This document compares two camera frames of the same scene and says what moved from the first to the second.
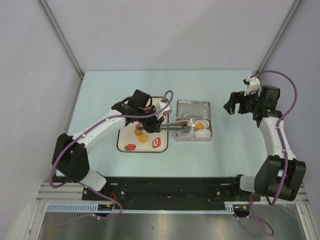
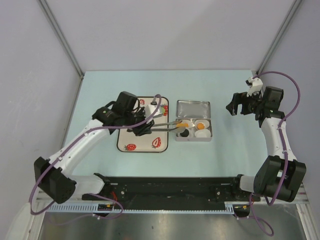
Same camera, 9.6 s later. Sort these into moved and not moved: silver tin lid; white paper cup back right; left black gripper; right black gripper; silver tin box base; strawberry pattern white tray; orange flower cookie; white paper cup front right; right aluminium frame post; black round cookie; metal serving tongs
Moved: black round cookie; left black gripper; metal serving tongs
Not moved: right black gripper; orange flower cookie; white paper cup front right; silver tin box base; silver tin lid; white paper cup back right; strawberry pattern white tray; right aluminium frame post
